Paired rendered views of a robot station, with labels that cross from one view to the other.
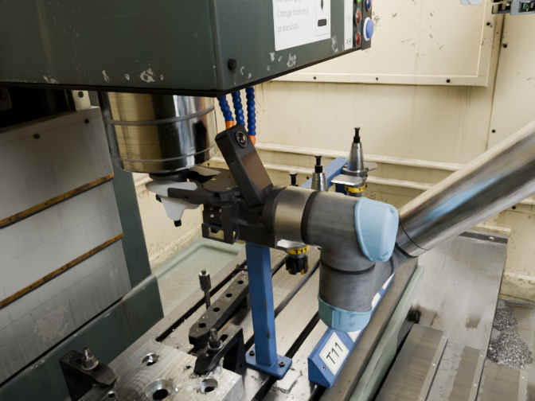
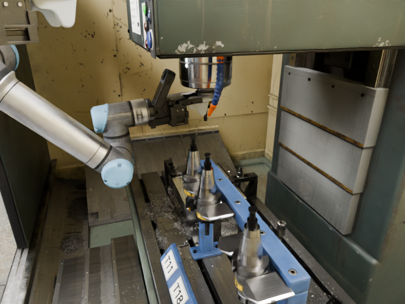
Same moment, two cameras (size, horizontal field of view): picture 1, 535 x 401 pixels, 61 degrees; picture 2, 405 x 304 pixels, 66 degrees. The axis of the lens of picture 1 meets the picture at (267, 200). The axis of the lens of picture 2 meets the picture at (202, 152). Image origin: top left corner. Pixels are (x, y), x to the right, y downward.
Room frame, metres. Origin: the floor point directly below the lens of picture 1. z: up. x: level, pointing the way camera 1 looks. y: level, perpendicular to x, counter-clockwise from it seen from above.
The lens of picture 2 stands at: (1.27, -0.60, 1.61)
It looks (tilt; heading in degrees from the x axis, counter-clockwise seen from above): 24 degrees down; 130
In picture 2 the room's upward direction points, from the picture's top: straight up
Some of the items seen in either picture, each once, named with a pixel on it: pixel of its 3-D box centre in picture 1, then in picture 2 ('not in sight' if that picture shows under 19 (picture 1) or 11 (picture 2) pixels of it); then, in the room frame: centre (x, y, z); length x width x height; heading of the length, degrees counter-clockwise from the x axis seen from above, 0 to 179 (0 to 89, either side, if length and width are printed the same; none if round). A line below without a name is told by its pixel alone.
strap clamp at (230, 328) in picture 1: (219, 357); (210, 213); (0.71, 0.12, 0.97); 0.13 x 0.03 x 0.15; 148
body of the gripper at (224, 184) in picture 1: (244, 208); (166, 110); (0.60, 0.03, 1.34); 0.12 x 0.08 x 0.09; 62
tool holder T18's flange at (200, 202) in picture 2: not in sight; (207, 198); (0.88, -0.11, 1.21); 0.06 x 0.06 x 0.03
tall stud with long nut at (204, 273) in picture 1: (206, 292); (279, 237); (0.95, 0.17, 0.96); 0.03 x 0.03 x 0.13
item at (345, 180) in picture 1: (348, 180); (235, 243); (1.02, -0.20, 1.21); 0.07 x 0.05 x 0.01; 58
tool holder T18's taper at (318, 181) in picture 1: (318, 186); (207, 181); (0.88, -0.11, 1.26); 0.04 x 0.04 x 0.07
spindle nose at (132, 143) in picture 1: (161, 117); (205, 63); (0.66, 0.15, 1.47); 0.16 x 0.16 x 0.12
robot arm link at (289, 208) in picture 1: (296, 213); (140, 112); (0.57, -0.04, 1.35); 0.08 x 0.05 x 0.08; 152
